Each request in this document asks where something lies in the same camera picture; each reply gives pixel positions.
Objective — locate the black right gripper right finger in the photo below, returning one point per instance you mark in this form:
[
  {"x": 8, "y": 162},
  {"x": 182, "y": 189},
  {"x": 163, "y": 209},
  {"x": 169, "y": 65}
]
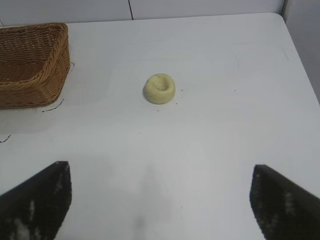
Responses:
[{"x": 280, "y": 207}]

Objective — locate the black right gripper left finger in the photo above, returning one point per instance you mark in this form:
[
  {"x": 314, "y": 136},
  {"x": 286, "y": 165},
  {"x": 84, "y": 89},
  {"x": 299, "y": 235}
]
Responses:
[{"x": 32, "y": 207}]

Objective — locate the pale yellow egg yolk pastry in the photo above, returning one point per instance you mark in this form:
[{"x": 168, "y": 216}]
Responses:
[{"x": 159, "y": 89}]

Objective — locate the brown woven wicker basket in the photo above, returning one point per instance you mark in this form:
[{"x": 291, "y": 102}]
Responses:
[{"x": 30, "y": 67}]

